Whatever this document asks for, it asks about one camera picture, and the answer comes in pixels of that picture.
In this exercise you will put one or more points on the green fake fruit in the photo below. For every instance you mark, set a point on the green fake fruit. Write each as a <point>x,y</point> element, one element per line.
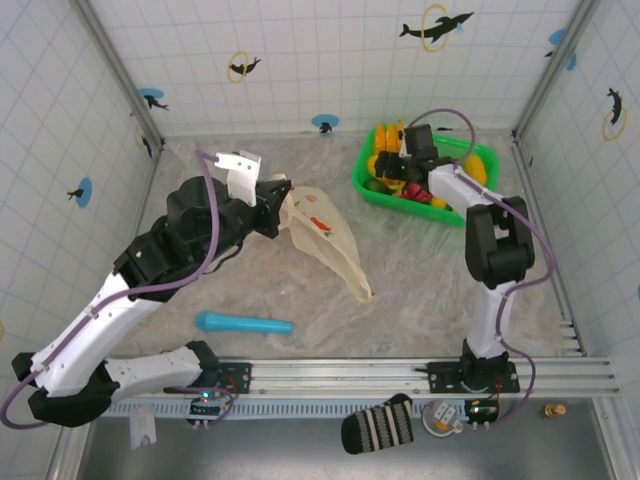
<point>373,186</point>

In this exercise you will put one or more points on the yellow fake banana bunch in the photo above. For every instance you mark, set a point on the yellow fake banana bunch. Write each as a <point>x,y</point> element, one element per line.
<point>387,136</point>

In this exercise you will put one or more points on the red fake bell pepper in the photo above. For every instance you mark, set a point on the red fake bell pepper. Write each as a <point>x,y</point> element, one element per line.
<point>415,192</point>

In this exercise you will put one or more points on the yellow orange fruit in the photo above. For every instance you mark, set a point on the yellow orange fruit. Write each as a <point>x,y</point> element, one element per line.
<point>441,203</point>

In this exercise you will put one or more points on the beige cloth bag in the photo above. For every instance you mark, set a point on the beige cloth bag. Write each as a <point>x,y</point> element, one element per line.
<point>325,235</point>

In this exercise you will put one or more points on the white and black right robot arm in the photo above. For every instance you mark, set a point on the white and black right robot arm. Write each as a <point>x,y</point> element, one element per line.
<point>500,240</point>

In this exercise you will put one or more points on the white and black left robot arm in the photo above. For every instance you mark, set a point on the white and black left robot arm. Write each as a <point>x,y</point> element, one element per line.
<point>80,345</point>

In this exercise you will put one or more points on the green plastic basket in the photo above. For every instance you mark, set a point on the green plastic basket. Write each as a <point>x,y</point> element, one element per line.
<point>440,212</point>

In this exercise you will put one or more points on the blue circle penguin sticker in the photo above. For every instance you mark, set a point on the blue circle penguin sticker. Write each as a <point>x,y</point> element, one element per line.
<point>325,122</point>

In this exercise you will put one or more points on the teal plastic toy cylinder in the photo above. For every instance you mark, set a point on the teal plastic toy cylinder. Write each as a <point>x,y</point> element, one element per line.
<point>240,323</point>

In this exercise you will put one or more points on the blue circle seal sticker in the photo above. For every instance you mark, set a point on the blue circle seal sticker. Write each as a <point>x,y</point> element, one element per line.
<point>82,192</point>

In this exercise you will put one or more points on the blue circle shark sticker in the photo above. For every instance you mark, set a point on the blue circle shark sticker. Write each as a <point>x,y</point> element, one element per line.
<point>152,97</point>

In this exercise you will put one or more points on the blue patch whale sticker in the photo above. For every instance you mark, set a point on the blue patch whale sticker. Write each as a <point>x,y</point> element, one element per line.
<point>557,37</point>

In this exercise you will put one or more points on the white paper tag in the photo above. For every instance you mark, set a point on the white paper tag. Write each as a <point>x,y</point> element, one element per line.
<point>142,427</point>

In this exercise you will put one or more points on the black and white striped sock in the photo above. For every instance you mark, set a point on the black and white striped sock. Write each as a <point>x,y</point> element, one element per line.
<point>375,425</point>

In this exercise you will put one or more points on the white round disc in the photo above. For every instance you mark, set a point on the white round disc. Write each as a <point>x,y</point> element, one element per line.
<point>440,420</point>

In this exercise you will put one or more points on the brass fitting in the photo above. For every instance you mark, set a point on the brass fitting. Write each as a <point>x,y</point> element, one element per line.
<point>555,411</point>

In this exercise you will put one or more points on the aluminium corner post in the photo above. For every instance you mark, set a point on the aluminium corner post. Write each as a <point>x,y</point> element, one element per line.
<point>539,100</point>
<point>122,75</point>

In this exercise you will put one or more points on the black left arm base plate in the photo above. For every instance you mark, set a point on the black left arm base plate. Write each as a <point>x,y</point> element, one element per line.
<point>241,377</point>

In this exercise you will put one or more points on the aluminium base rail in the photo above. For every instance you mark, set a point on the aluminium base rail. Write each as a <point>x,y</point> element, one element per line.
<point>325,372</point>

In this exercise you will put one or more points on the aluminium side rail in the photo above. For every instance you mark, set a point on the aluminium side rail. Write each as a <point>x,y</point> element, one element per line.
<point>564,310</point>

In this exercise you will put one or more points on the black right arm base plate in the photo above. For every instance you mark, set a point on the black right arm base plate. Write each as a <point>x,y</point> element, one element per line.
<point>445,377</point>

